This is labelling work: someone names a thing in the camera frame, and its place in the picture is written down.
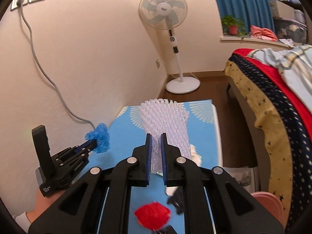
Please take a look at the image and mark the pink folded clothes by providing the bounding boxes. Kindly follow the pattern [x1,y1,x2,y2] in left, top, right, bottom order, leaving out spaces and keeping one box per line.
[251,25,278,42]

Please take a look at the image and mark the white printed bag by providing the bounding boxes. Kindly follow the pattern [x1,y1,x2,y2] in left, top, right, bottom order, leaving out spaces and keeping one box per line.
[223,167,260,193]

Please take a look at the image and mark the blue curtain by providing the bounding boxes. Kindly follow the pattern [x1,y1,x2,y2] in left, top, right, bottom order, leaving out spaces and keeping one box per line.
[209,0,281,33]

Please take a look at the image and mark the dark packet with pink print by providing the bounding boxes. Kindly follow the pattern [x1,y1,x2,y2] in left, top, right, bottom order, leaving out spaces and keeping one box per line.
[152,225,177,234]

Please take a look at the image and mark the bed with star blanket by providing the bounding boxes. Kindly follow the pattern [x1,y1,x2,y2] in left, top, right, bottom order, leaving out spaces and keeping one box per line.
[224,54,312,225]

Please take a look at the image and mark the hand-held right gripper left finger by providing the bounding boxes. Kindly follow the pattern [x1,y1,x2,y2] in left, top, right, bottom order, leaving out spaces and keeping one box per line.
[28,133,153,234]

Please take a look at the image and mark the beige cardboard box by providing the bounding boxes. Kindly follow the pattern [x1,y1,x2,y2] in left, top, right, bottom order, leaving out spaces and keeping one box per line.
[269,0,295,19]

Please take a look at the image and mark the pink plastic basin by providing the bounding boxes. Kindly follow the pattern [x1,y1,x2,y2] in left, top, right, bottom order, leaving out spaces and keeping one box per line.
[251,191,284,227]

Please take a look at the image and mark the white crumpled paper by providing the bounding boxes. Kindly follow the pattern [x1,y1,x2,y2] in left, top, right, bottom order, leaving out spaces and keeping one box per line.
[190,144,203,166]

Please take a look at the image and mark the potted green plant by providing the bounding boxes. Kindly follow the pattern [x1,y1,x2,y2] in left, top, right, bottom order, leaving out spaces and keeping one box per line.
[221,15,246,37]

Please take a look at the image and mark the grey wall cable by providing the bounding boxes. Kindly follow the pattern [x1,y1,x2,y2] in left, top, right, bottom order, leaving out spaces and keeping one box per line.
[18,4,97,129]

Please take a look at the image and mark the white windowsill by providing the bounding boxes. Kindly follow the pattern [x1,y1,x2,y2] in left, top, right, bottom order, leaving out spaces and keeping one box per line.
[220,35,290,46]

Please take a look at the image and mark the light plaid quilt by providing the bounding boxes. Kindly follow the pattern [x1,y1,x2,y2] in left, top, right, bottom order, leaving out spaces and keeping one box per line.
[246,44,312,98]

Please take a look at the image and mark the blue patterned tablecloth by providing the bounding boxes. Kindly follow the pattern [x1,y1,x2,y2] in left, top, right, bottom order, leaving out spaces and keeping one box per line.
[96,99,218,234]

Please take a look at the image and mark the large clear storage bin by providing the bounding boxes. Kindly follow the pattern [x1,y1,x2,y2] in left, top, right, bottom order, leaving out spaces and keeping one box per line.
[273,17,308,41]

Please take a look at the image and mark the white folding table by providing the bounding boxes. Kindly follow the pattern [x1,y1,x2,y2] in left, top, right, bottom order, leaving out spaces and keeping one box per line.
[212,104,225,168]

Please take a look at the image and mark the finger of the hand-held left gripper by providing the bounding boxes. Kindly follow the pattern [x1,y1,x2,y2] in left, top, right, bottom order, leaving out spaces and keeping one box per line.
[57,140,97,160]
[62,146,97,173]

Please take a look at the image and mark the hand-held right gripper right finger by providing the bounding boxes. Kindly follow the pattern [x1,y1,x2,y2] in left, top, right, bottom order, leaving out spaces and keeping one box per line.
[161,133,285,234]

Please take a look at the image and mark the small clear lidded box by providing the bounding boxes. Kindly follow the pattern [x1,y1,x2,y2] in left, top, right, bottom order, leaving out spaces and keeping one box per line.
[294,9,306,25]

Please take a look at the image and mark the blue plastic cover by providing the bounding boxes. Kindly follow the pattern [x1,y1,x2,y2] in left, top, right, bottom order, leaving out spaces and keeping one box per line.
[85,123,110,154]

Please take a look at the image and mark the person's left forearm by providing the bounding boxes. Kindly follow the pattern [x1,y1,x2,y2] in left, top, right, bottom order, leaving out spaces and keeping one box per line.
[13,188,67,234]

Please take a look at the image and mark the pale purple foam net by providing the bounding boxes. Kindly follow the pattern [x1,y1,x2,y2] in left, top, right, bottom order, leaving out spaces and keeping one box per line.
[138,98,192,175]

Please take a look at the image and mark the grey bed frame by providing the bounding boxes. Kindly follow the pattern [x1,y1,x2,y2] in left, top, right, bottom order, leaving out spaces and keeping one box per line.
[228,77,271,193]

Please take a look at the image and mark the red blanket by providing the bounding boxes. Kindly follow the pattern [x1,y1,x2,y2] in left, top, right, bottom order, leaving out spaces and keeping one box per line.
[233,49,312,139]

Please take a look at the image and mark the white standing fan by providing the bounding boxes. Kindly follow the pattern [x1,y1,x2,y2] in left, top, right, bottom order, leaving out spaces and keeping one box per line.
[138,0,201,94]

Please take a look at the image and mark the black foil packet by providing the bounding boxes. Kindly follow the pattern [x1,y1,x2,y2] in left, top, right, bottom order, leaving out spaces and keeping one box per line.
[166,188,187,215]

